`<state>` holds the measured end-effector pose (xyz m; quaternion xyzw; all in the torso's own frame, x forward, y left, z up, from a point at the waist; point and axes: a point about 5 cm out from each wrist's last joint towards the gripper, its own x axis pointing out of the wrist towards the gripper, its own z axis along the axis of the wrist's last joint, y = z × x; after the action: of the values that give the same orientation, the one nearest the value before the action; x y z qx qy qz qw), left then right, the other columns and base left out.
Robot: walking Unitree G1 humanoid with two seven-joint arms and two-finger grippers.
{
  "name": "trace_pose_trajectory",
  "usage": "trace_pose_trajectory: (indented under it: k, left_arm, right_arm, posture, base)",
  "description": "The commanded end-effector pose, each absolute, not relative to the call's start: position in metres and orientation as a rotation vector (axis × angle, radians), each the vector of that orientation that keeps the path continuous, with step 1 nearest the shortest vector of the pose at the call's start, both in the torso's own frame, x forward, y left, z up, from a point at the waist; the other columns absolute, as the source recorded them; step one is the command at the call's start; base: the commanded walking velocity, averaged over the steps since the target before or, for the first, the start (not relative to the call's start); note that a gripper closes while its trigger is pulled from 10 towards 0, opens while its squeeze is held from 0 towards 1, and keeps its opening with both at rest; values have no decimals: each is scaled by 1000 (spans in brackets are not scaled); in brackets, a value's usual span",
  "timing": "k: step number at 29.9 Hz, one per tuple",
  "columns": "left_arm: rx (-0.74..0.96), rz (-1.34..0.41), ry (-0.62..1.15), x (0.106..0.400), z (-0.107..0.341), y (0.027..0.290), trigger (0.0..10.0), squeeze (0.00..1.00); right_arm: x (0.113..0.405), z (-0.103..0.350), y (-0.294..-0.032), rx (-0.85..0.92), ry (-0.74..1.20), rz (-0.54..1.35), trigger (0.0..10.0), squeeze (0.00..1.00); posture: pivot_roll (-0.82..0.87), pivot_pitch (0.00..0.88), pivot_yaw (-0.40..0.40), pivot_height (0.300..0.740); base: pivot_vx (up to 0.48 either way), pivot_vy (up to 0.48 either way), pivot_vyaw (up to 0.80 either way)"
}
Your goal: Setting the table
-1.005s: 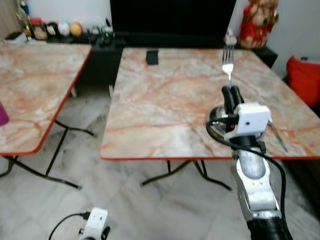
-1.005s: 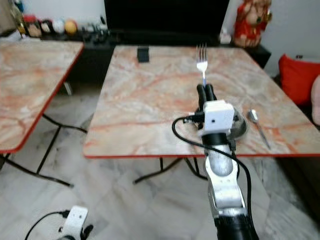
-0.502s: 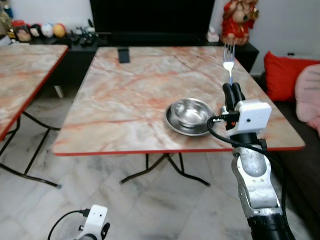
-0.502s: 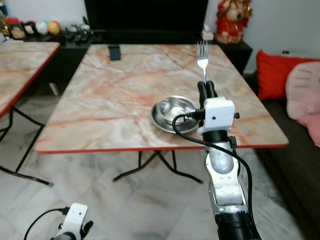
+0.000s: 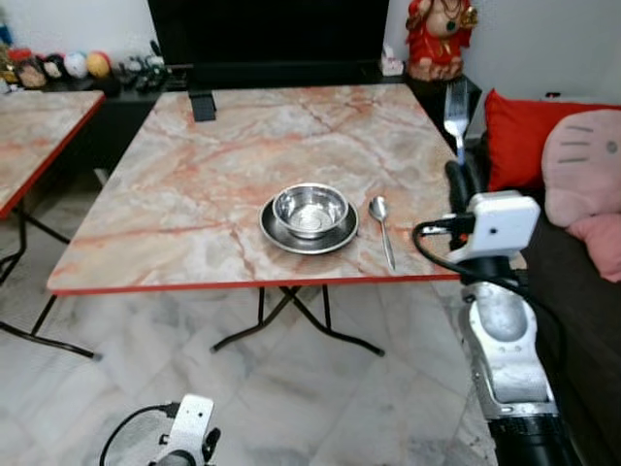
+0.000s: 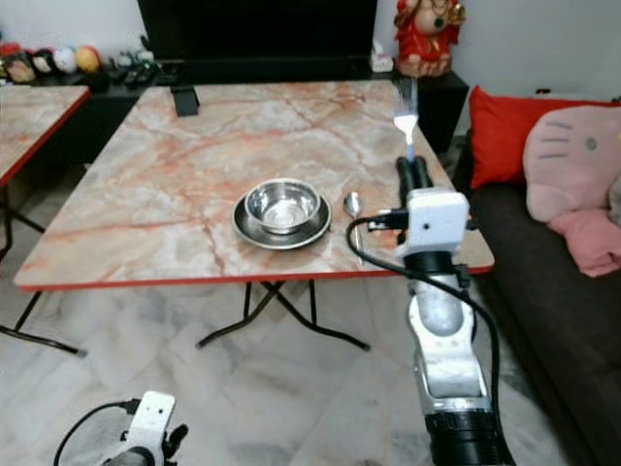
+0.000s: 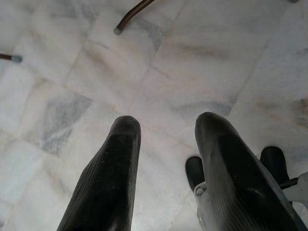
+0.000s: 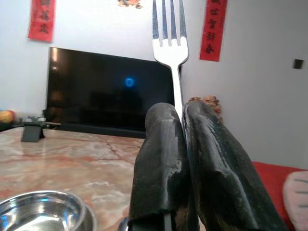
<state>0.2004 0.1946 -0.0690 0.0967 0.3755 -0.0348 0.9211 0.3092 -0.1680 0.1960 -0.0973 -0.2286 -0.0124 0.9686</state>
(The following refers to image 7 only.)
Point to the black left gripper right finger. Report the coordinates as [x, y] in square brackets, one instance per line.
[235, 178]

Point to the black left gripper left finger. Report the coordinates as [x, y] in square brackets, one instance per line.
[108, 178]

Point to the black robot left foot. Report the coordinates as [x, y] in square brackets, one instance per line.
[195, 172]

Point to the black robot foot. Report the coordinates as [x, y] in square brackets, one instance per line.
[195, 172]
[275, 163]

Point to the black robot right foot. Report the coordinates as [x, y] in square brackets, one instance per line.
[275, 163]

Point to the silver robot left leg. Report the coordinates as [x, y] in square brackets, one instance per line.
[202, 207]

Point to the silver robot leg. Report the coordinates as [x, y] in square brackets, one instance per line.
[297, 187]
[202, 207]

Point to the silver robot right leg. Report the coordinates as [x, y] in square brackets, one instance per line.
[297, 187]

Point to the brown chair leg grey cap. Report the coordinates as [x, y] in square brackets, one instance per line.
[10, 57]
[134, 13]

